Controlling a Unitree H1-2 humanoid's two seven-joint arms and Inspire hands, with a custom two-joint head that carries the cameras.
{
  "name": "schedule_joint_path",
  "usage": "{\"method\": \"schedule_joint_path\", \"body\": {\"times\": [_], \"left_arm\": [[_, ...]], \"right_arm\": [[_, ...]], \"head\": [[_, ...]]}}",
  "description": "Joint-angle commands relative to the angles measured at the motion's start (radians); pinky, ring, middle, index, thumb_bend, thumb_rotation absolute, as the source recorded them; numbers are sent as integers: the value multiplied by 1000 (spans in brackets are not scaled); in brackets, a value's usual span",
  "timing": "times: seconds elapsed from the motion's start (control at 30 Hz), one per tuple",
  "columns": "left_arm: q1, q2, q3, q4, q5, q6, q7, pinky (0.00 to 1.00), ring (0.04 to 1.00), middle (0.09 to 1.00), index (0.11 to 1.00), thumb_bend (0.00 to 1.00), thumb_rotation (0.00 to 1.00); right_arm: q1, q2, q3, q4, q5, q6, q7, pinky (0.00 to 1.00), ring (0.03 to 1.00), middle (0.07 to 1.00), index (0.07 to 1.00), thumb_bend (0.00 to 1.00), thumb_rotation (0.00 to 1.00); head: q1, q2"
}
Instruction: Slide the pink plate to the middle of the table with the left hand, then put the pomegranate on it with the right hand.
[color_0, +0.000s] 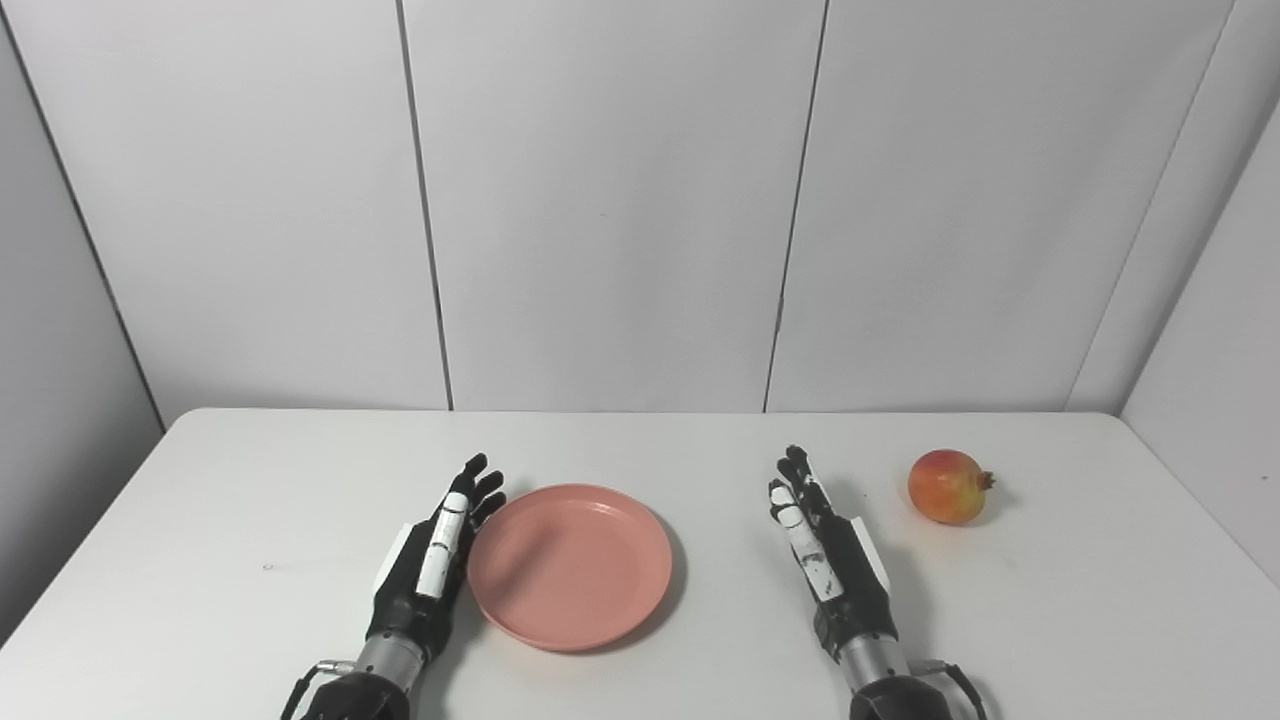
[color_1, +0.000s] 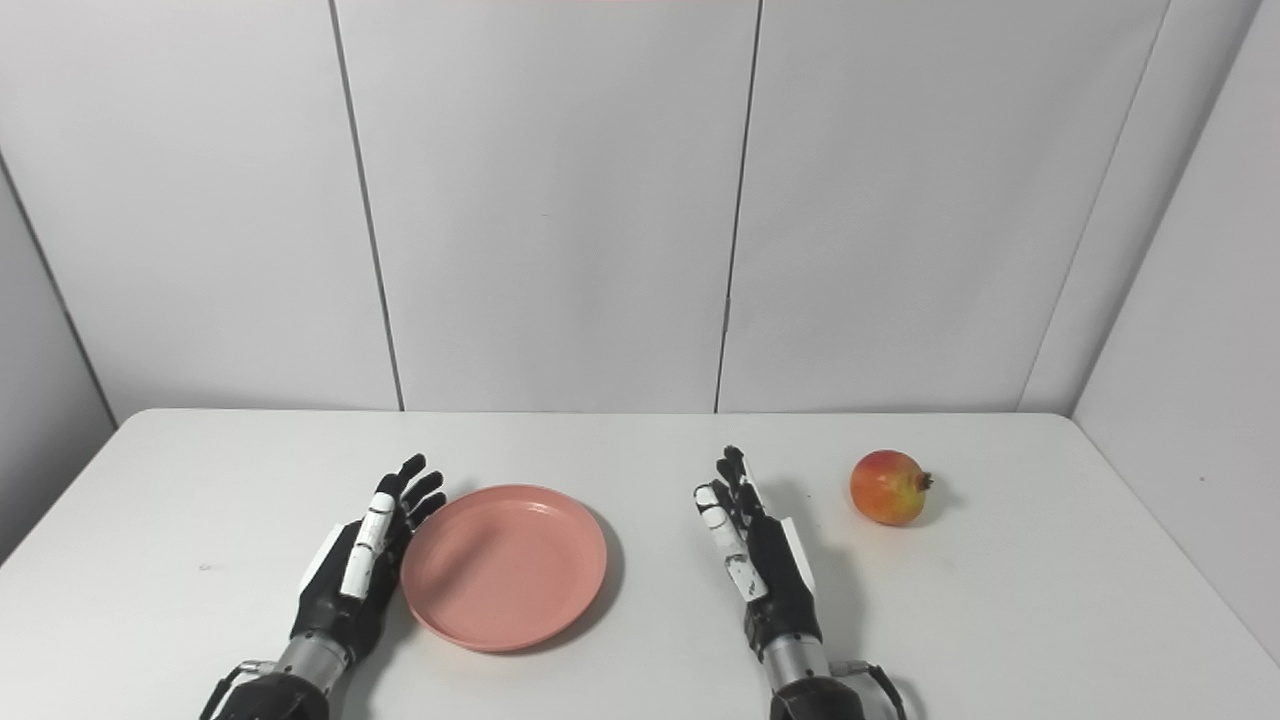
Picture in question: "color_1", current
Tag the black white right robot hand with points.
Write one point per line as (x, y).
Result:
(785, 590)

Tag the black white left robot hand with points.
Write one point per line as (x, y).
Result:
(335, 610)

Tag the red yellow pomegranate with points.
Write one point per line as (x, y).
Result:
(888, 488)

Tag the pink round plate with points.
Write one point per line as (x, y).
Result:
(505, 570)

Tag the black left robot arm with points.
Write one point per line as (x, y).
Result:
(275, 698)

